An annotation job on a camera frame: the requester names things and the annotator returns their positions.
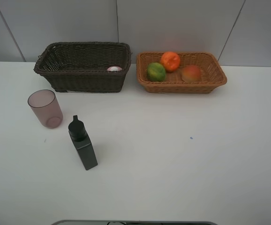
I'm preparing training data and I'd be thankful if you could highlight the green lime fruit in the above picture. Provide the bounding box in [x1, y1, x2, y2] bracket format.
[146, 62, 166, 82]

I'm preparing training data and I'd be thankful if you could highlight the pink bottle white cap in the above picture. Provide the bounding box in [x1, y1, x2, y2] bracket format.
[107, 66, 122, 72]

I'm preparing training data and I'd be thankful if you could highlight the orange mandarin fruit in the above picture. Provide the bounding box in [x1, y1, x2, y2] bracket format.
[160, 52, 180, 72]

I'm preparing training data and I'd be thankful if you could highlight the red yellow peach fruit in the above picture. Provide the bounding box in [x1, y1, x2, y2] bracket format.
[181, 65, 201, 83]

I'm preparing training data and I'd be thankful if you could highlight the translucent purple plastic cup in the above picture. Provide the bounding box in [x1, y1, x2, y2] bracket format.
[28, 90, 63, 128]

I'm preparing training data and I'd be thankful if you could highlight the black square dispenser bottle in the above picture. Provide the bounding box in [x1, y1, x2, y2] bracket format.
[68, 115, 98, 170]

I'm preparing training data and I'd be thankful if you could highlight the dark brown wicker basket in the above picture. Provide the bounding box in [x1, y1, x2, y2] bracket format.
[34, 42, 132, 93]

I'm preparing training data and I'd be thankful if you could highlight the light orange wicker basket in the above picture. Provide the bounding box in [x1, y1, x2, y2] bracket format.
[136, 52, 227, 94]

